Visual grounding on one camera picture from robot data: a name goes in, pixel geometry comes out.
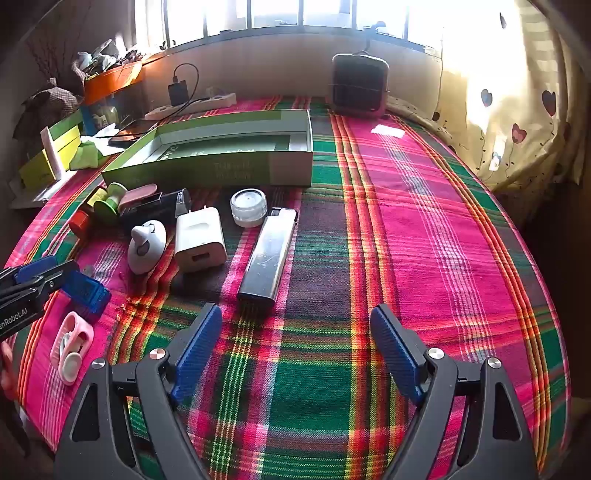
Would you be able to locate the green tissue pack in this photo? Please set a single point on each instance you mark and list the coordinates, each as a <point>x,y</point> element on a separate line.
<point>87,154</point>

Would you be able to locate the small grey heater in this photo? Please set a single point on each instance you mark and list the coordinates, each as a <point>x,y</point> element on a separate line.
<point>360,87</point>

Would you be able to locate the white charger adapter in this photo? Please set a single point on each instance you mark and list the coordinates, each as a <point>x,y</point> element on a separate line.
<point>198,240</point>

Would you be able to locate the blue usb tester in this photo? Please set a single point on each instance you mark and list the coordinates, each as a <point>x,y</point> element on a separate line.
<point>87,295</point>

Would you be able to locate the window with metal bars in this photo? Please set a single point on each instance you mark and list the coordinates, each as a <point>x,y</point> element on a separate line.
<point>277,14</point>

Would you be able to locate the cream curtain with hearts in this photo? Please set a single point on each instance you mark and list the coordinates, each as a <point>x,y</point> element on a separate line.
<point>508,115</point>

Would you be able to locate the yellow-green box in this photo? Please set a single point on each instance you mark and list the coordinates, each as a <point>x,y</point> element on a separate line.
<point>41,161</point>

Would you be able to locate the pile of assorted clutter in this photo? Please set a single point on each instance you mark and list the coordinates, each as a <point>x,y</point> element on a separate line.
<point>101,57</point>

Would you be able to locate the white power strip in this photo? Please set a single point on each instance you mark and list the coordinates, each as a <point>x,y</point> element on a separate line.
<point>217,99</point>

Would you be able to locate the black smartphone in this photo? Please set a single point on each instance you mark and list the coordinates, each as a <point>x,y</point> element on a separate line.
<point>134,131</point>

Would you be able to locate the small clear white cap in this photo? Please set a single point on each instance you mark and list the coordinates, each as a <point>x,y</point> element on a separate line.
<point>248,207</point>

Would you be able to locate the black charger brick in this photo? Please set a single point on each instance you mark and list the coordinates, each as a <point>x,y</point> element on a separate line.
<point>178,94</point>

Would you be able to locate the red bottle with red cap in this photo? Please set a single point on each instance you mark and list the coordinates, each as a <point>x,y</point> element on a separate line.
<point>81,223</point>

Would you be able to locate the black rectangular case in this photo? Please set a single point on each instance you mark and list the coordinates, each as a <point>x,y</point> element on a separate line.
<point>157,207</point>

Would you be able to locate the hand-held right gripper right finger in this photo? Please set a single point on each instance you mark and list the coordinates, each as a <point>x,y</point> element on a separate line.
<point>397,350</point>

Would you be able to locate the white plug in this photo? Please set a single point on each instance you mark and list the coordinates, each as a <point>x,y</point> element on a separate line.
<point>213,93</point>

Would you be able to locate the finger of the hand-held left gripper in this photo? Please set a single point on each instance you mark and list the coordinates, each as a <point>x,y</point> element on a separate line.
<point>51,281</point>
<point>34,268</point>

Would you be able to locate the green cardboard box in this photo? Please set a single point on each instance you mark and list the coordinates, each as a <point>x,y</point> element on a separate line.
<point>240,166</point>

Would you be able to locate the orange box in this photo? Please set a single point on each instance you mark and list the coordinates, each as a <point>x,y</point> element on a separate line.
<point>111,81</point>

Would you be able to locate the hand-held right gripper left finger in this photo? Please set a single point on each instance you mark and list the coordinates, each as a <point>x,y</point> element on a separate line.
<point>198,350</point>

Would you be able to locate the pink eraser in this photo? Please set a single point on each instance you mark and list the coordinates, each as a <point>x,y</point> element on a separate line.
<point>138,193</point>

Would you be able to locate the green and white spool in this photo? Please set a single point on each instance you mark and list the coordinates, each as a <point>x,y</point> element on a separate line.
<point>108,203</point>

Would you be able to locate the black clip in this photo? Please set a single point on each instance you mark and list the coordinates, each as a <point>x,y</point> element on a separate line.
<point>375,28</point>

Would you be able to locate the white panda toy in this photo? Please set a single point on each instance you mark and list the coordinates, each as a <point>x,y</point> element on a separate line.
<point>145,244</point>

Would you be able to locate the plaid blanket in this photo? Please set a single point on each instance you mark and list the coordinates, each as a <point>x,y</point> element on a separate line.
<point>415,230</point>

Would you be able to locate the silver lighter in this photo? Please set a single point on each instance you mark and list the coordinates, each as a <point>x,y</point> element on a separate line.
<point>268,258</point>

